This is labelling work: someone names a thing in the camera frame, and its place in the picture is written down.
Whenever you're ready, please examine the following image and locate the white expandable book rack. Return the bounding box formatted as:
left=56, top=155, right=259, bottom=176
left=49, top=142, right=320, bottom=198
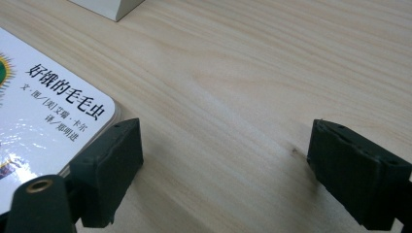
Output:
left=67, top=0, right=146, bottom=23

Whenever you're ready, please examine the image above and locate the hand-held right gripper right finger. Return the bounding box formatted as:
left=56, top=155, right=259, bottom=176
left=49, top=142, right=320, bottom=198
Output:
left=306, top=118, right=412, bottom=231

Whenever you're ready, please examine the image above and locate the white picture book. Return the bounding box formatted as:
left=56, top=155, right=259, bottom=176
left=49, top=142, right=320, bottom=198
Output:
left=0, top=27, right=121, bottom=216

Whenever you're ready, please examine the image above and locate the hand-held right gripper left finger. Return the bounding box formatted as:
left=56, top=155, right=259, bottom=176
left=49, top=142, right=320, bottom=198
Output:
left=66, top=117, right=145, bottom=228

